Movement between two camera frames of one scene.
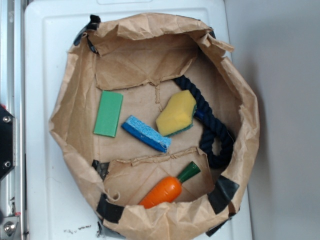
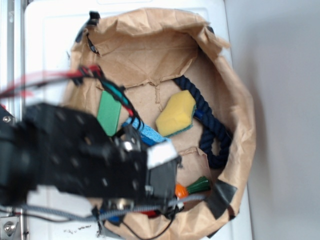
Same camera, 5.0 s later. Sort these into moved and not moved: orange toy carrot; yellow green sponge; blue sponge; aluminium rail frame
Moved: orange toy carrot
Not moved: yellow green sponge; aluminium rail frame; blue sponge
